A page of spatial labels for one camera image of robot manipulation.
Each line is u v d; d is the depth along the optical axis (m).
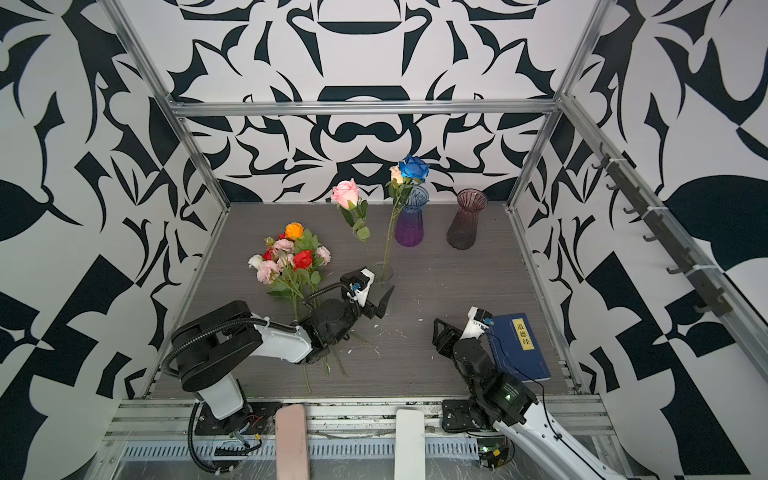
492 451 0.71
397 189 0.69
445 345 0.71
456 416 0.74
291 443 0.69
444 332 0.73
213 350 0.47
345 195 0.62
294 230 1.05
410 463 0.65
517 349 0.85
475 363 0.58
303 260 0.94
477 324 0.71
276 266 0.96
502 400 0.57
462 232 1.05
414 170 0.65
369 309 0.73
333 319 0.64
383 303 0.74
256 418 0.72
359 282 0.69
